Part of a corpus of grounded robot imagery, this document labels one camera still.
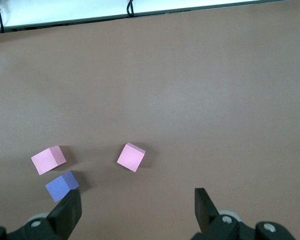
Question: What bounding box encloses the black looped cable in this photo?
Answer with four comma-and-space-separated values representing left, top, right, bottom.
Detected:
126, 0, 136, 19

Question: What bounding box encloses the purple foam cube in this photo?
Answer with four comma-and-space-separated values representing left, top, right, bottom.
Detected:
44, 170, 80, 203

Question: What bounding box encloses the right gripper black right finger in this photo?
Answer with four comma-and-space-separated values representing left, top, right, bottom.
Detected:
192, 187, 256, 240

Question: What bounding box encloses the pink foam cube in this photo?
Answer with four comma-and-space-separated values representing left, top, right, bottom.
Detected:
116, 142, 146, 173
30, 145, 68, 176

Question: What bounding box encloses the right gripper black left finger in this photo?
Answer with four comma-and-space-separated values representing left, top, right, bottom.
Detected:
6, 189, 82, 240

